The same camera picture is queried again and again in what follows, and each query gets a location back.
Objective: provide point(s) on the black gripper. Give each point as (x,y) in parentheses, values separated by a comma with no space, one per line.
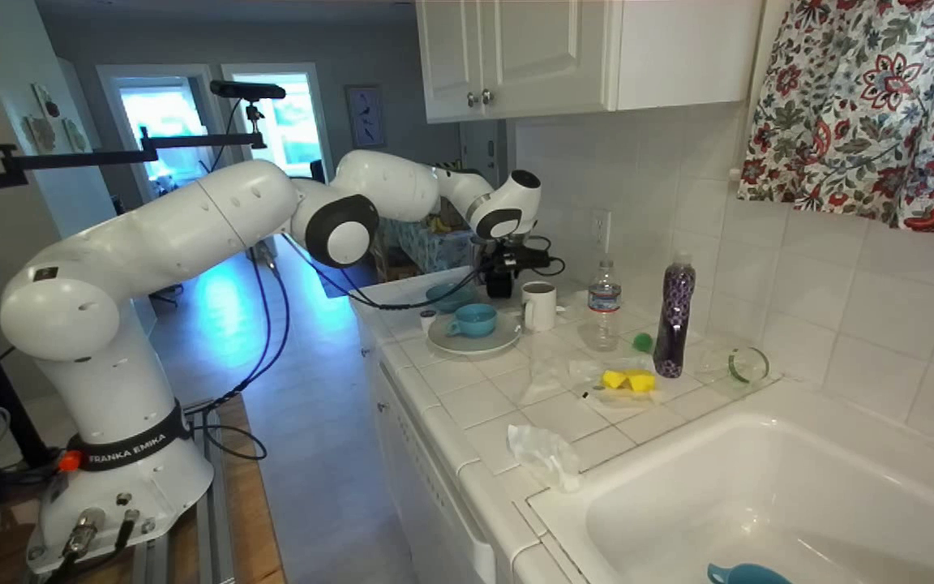
(518,254)

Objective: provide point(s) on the small black pot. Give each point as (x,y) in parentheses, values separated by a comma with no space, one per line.
(499,292)

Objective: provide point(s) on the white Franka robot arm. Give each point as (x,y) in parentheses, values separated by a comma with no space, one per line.
(110,326)

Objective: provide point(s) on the teal cup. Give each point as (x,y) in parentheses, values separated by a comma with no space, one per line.
(474,323)

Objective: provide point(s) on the floral ceramic mug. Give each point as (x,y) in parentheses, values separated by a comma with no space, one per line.
(540,309)

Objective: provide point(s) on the blue woven basket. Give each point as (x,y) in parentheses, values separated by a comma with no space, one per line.
(437,246)

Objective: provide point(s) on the small shaker jar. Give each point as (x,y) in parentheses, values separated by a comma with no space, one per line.
(430,326)

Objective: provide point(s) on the clear water bottle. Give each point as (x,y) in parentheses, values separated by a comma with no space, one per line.
(604,309)

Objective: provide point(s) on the green scrubber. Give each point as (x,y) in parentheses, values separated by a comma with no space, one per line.
(644,340)

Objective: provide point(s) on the yellow sponge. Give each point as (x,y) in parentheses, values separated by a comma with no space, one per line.
(628,381)

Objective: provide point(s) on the crumpled clear plastic piece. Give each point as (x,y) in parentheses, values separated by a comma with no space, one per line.
(540,448)

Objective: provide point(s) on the purple dish soap bottle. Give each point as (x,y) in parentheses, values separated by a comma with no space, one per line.
(671,320)

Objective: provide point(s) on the white upper cabinet with knobs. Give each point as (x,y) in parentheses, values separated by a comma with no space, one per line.
(552,50)

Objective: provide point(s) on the white under-counter cabinet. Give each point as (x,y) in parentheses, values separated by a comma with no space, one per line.
(421,508)

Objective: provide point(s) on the clear glass bowl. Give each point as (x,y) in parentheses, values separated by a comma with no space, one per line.
(750,363)

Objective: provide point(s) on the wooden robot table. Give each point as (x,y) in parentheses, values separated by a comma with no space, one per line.
(258,508)

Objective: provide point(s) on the white double sink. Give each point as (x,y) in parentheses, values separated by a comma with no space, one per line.
(771,496)

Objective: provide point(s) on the teal dish in sink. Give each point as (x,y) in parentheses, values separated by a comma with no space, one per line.
(747,575)

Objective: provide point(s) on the floral curtain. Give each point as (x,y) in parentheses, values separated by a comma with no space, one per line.
(867,99)

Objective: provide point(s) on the framed wall picture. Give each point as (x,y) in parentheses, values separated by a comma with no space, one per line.
(365,116)

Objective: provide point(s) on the black camera boom stand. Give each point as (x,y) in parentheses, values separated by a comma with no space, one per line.
(78,156)

